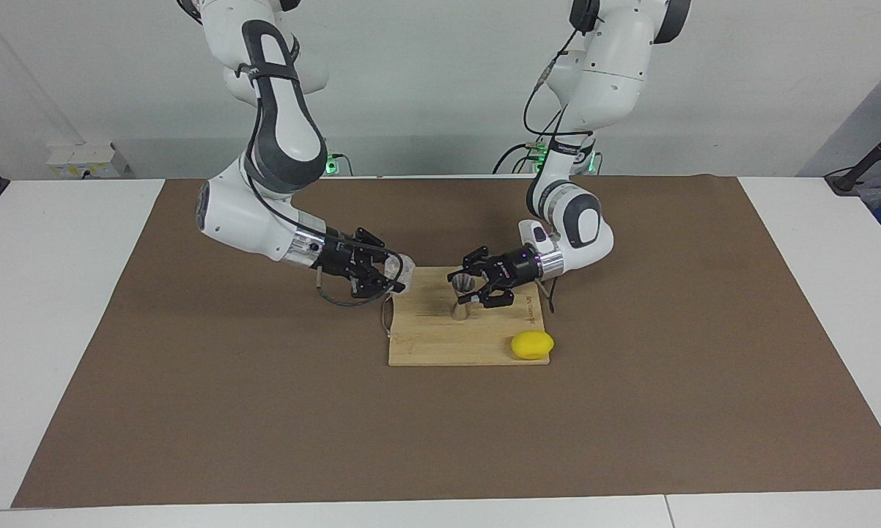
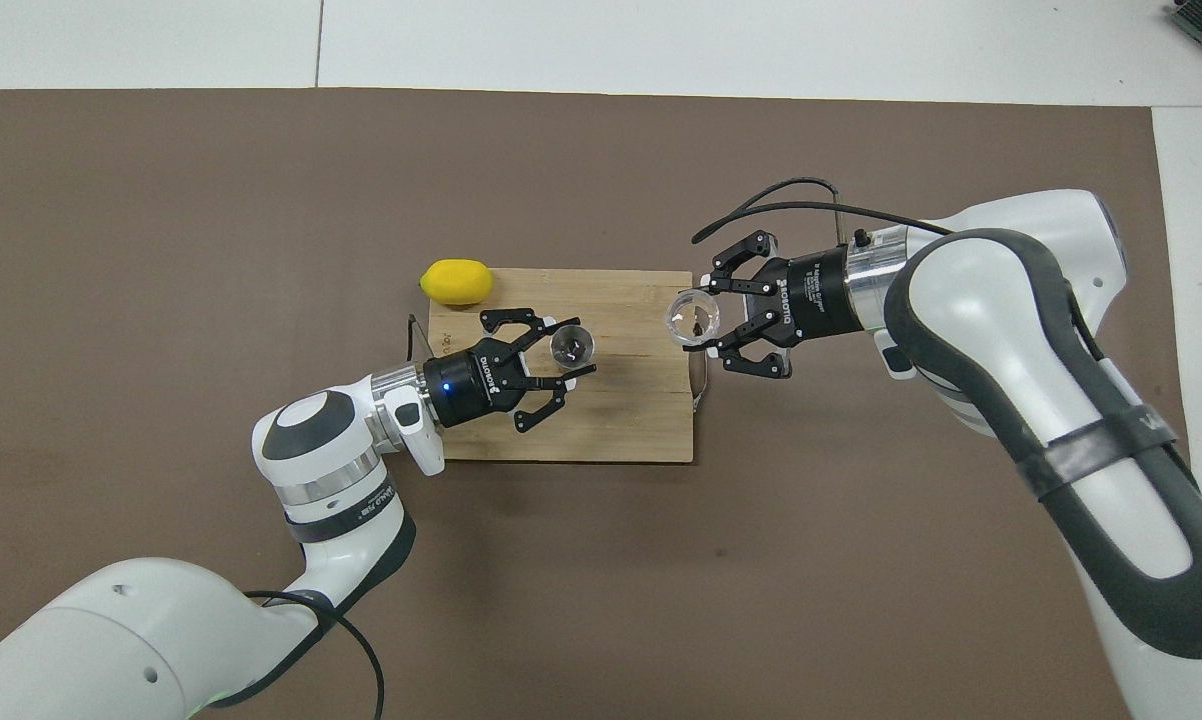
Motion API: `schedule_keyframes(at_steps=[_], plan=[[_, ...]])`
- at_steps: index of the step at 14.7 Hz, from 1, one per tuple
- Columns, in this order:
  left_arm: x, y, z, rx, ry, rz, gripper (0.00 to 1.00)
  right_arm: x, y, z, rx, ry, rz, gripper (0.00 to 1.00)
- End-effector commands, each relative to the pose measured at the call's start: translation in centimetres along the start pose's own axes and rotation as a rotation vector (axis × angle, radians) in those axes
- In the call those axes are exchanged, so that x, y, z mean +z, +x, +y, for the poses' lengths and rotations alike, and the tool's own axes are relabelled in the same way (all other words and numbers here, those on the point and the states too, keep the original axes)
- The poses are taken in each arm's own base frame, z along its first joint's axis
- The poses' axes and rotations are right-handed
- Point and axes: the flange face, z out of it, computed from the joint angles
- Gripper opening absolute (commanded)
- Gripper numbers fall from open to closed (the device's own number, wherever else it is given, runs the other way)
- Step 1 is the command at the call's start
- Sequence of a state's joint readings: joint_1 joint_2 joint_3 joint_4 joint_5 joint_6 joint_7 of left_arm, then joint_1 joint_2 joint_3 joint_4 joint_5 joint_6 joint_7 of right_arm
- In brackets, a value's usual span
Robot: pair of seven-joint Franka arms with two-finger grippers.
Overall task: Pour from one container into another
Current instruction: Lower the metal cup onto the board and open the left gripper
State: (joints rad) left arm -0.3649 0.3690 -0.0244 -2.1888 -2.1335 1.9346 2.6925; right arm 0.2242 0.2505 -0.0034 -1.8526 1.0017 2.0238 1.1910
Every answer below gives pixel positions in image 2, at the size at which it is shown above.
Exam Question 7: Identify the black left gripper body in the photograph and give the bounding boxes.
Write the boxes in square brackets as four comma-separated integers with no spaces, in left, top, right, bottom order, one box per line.
[423,342,528,430]

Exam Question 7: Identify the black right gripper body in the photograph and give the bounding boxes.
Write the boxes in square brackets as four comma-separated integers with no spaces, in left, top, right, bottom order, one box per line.
[761,248,856,345]

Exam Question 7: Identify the clear glass cup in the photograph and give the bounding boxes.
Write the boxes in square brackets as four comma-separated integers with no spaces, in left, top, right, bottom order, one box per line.
[665,288,722,349]

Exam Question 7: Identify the wooden cutting board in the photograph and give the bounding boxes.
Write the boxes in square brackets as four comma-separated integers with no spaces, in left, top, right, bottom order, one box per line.
[423,268,707,464]

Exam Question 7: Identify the brown table mat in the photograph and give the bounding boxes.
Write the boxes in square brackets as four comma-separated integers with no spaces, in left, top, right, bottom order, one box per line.
[0,88,1202,720]

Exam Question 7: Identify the yellow lemon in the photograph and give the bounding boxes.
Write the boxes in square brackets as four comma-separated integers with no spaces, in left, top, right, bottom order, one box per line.
[420,259,494,307]

